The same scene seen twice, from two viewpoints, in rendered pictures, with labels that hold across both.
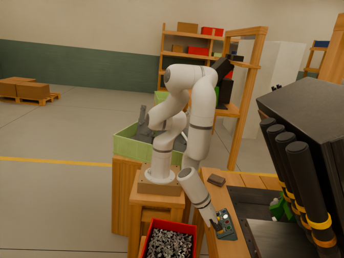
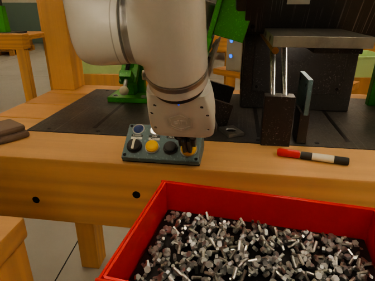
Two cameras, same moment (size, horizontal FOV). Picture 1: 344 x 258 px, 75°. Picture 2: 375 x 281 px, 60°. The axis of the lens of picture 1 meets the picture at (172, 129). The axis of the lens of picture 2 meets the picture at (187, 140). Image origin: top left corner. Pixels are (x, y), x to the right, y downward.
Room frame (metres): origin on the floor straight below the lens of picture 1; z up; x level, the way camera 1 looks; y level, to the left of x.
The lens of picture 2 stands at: (0.71, 0.28, 1.18)
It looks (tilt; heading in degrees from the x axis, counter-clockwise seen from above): 23 degrees down; 280
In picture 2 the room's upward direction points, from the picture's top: straight up
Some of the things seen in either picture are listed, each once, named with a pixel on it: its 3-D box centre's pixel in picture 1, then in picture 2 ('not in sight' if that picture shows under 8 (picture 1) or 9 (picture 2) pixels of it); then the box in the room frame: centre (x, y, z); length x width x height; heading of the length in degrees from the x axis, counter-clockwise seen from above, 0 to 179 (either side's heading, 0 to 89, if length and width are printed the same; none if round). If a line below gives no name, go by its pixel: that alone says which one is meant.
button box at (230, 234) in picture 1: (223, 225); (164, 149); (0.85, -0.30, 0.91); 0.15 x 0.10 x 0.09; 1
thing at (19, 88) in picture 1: (27, 90); not in sight; (5.40, 3.65, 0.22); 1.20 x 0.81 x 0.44; 90
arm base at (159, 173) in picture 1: (160, 162); not in sight; (1.21, 0.04, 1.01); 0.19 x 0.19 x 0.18
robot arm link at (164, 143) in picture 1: (169, 129); not in sight; (1.22, 0.01, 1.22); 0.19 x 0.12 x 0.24; 110
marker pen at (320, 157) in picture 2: not in sight; (311, 156); (0.57, -0.32, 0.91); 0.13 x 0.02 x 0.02; 170
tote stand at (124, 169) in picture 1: (157, 188); not in sight; (1.79, 0.08, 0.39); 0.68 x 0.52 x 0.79; 81
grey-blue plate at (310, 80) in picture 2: not in sight; (302, 107); (0.57, -0.44, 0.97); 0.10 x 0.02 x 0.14; 91
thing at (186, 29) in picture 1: (207, 65); not in sight; (7.47, -0.88, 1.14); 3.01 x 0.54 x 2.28; 95
